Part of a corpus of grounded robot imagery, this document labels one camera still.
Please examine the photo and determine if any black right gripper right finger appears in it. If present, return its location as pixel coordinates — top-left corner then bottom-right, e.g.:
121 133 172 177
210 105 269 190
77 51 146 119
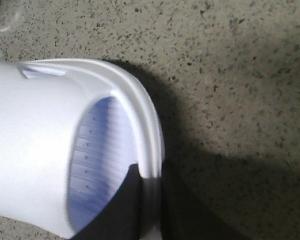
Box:
161 161 229 240

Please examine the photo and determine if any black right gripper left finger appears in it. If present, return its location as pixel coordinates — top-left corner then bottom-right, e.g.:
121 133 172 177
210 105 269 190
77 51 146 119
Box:
72 164 143 240

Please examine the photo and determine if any light blue slipper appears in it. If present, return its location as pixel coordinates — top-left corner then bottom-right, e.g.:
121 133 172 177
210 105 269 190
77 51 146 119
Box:
0 58 165 240

